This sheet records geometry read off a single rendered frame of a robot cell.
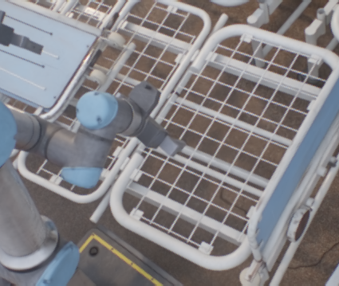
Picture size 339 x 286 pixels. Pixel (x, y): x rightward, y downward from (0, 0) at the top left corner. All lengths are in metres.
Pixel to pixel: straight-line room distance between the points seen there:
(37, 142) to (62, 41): 1.33
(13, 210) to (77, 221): 1.76
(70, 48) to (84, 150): 1.33
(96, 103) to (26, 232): 0.28
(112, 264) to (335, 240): 0.85
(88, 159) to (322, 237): 1.51
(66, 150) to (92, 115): 0.10
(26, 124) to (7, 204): 0.24
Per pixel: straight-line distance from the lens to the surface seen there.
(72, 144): 1.39
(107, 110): 1.34
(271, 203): 2.05
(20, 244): 1.28
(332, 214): 2.76
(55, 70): 2.65
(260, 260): 2.14
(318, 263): 2.69
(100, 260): 2.54
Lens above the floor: 2.54
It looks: 58 degrees down
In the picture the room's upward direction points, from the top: 24 degrees counter-clockwise
